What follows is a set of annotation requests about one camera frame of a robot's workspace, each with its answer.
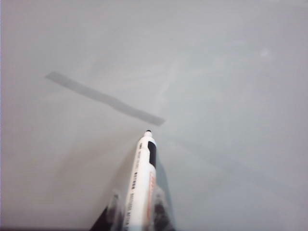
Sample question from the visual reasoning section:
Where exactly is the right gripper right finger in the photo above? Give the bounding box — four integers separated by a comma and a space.
151, 163, 179, 231

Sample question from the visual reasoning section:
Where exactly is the large pale glass whiteboard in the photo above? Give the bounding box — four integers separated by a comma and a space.
0, 0, 308, 231

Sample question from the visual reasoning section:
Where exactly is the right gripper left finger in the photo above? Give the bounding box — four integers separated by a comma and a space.
92, 189, 126, 231

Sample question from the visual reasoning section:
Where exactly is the white whiteboard marker pen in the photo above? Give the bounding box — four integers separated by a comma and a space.
121, 129, 159, 231

